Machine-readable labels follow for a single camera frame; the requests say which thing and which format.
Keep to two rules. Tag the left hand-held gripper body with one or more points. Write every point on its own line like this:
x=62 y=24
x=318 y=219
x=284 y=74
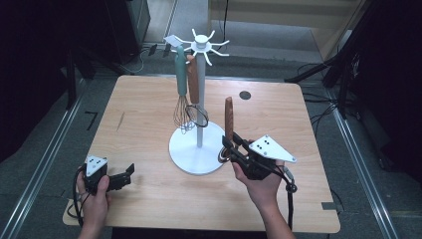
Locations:
x=94 y=172

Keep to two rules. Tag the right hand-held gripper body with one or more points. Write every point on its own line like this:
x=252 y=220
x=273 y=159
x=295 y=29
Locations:
x=258 y=159

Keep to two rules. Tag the white utensil hook stand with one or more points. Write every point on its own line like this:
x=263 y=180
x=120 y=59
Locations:
x=195 y=156

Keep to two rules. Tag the person's right hand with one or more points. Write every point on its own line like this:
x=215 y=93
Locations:
x=262 y=191

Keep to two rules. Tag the person's left hand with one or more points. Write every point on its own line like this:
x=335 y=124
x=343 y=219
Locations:
x=96 y=205

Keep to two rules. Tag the white paper tag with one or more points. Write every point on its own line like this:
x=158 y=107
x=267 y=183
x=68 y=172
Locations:
x=171 y=40

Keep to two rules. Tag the black cabinet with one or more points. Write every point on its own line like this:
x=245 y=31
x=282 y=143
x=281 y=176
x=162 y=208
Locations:
x=127 y=30

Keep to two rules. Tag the metal floor rail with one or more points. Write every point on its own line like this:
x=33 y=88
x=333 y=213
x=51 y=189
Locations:
x=361 y=172
x=40 y=166

